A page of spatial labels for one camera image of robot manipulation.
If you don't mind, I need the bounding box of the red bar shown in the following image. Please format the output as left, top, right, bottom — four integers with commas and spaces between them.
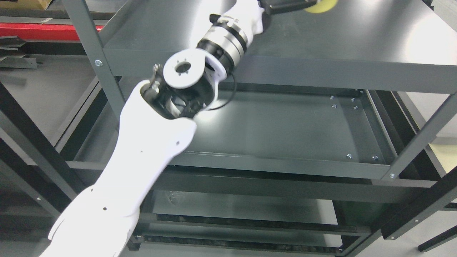
0, 23, 104, 41

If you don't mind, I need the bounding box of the grey metal shelf unit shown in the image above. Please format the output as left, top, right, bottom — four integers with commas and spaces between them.
64, 0, 456, 257

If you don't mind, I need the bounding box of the yellow plastic cup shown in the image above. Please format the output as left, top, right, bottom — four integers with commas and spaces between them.
304, 0, 338, 14

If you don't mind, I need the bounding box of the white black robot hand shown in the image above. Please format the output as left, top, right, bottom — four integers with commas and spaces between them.
223, 0, 320, 35

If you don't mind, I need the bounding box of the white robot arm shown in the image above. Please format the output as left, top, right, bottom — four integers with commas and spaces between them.
41, 6, 264, 257

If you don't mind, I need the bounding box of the black metal shelf rack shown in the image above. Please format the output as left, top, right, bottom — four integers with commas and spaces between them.
1, 35, 115, 241

